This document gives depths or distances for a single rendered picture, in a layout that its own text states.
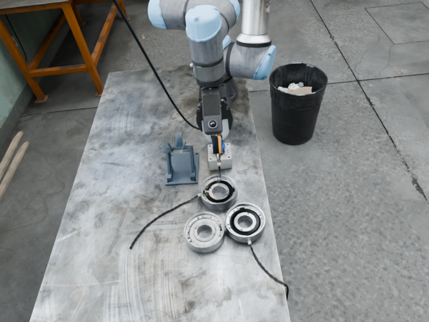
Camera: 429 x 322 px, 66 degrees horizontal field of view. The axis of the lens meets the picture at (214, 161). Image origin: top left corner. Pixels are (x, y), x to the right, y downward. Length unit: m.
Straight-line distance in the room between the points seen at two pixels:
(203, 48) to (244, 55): 0.40
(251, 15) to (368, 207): 1.28
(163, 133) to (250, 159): 0.33
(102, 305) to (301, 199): 1.35
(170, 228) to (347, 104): 1.94
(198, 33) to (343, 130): 1.79
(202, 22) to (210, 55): 0.08
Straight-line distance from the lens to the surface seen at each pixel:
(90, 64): 2.85
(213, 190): 0.97
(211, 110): 0.81
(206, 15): 0.74
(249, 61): 1.14
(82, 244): 1.00
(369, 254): 1.86
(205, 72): 0.79
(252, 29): 1.13
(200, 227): 0.90
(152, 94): 1.40
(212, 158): 1.02
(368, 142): 2.36
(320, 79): 2.17
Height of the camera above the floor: 1.58
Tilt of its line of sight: 47 degrees down
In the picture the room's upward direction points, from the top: 8 degrees counter-clockwise
